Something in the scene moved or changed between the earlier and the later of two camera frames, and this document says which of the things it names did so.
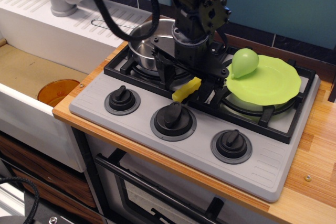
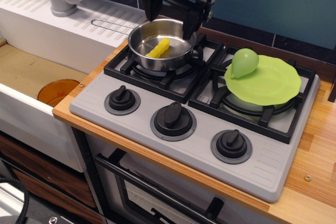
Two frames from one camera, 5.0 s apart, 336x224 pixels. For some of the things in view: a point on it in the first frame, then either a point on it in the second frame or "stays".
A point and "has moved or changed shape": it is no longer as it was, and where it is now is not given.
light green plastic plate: (276, 80) stays
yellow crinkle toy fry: (193, 85) has moved or changed shape
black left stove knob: (122, 101) stays
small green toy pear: (244, 62) stays
